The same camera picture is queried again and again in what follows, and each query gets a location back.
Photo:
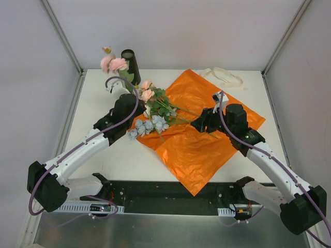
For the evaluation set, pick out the left white cable duct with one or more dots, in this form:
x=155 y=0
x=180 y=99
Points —
x=89 y=208

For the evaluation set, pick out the aluminium frame post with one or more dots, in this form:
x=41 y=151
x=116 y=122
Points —
x=287 y=35
x=61 y=35

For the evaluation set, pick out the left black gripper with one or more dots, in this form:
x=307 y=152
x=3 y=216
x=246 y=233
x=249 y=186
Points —
x=138 y=104

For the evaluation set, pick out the dark orange tissue paper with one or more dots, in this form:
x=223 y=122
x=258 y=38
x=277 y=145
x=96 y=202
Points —
x=192 y=157

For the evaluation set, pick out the white cable duct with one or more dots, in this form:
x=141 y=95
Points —
x=226 y=212
x=89 y=208

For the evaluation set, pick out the pink and blue flower bouquet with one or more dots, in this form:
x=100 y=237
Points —
x=169 y=112

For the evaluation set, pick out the right white cable duct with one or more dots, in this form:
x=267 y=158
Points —
x=226 y=212

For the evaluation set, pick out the cream lace ribbon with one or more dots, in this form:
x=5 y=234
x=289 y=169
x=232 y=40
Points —
x=225 y=78

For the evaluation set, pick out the left aluminium frame post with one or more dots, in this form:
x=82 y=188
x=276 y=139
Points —
x=61 y=35

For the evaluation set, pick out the black conical vase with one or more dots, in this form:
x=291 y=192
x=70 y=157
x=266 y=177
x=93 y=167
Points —
x=130 y=57

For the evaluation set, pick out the pink rose stem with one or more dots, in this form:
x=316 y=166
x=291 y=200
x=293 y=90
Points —
x=116 y=65

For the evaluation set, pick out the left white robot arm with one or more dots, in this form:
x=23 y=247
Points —
x=50 y=183

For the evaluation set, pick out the right aluminium frame post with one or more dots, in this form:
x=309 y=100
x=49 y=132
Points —
x=287 y=35

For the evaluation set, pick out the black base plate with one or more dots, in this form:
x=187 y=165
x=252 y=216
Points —
x=148 y=197

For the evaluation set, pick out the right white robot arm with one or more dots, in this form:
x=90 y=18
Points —
x=299 y=205

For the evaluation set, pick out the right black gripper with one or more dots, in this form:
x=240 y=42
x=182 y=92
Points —
x=206 y=121

